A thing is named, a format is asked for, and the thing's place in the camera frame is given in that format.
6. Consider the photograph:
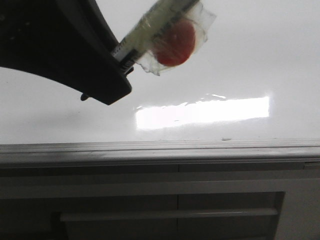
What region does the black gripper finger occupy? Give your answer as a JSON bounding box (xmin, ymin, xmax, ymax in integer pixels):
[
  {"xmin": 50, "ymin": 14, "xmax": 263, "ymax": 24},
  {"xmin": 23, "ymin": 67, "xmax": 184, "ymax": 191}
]
[{"xmin": 0, "ymin": 0, "xmax": 132, "ymax": 105}]

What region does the white whiteboard marker pen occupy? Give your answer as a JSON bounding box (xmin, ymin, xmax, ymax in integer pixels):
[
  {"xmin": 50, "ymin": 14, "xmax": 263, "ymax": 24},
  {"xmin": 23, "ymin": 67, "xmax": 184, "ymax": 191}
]
[{"xmin": 111, "ymin": 0, "xmax": 198, "ymax": 73}]

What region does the red round magnet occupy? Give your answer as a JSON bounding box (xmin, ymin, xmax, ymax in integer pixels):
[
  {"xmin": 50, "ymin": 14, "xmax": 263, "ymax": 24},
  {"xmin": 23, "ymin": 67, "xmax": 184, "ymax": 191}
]
[{"xmin": 152, "ymin": 19, "xmax": 196, "ymax": 67}]

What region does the white whiteboard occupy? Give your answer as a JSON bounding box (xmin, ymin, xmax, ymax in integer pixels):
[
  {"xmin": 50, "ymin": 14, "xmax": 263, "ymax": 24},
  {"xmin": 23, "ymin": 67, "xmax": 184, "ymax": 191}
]
[{"xmin": 0, "ymin": 0, "xmax": 320, "ymax": 144}]

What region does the grey cabinet with louvres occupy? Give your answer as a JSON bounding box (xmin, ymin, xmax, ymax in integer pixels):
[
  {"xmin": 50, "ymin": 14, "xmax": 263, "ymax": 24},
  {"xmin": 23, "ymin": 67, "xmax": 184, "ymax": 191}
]
[{"xmin": 0, "ymin": 162, "xmax": 320, "ymax": 240}]

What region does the grey aluminium whiteboard frame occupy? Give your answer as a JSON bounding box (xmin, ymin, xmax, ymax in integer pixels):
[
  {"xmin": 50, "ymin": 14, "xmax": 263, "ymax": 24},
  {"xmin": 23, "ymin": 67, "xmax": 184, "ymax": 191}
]
[{"xmin": 0, "ymin": 138, "xmax": 320, "ymax": 168}]

